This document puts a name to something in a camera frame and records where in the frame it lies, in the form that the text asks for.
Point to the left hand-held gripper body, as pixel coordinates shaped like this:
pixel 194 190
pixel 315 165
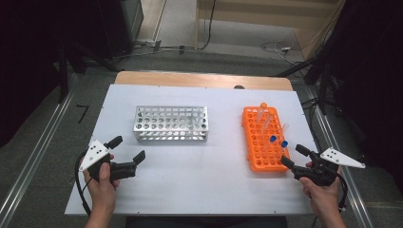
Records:
pixel 94 153

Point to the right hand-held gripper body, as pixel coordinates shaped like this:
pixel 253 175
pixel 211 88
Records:
pixel 320 172

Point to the orange plastic test tube rack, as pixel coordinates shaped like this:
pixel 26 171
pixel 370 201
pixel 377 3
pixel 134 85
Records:
pixel 264 148

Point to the silver metal test tube rack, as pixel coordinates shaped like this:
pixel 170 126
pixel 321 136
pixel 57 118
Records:
pixel 171 123

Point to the person's right hand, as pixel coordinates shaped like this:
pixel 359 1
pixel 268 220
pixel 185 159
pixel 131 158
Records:
pixel 324 196

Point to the person's left hand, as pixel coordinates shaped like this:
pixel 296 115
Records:
pixel 103 193

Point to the white table board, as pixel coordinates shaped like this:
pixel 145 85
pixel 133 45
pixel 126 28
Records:
pixel 196 183

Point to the black metal stand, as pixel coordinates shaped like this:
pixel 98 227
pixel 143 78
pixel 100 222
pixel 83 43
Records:
pixel 323 85
pixel 63 72

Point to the dark table grommet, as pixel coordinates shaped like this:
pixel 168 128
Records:
pixel 239 87

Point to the person's lap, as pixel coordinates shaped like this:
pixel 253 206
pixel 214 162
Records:
pixel 206 222

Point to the wooden table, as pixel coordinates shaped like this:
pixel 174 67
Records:
pixel 190 79

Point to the dark curtain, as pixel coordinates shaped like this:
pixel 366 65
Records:
pixel 25 63
pixel 374 79

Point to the grey power strip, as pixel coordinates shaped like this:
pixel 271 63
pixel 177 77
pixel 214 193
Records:
pixel 149 43

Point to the dark grey cabinet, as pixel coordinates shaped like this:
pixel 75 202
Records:
pixel 126 22

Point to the aluminium floor rail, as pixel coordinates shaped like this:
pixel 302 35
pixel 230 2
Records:
pixel 38 139
pixel 342 164

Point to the beige wooden frame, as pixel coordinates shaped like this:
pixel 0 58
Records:
pixel 253 15

